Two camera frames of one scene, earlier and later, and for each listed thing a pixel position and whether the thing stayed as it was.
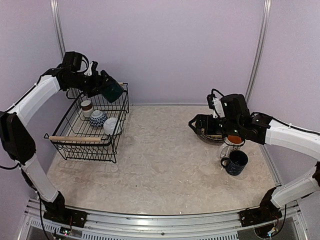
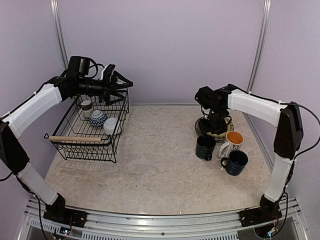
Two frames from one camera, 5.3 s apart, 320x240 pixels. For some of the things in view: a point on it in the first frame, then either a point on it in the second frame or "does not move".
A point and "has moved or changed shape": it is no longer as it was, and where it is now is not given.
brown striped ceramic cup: x=87 y=107 does not move
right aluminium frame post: x=260 y=52 does not move
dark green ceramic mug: x=111 y=90 has moved or changed shape
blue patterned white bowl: x=98 y=118 does not move
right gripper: x=200 y=118 → x=222 y=129
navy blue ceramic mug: x=235 y=164 does not move
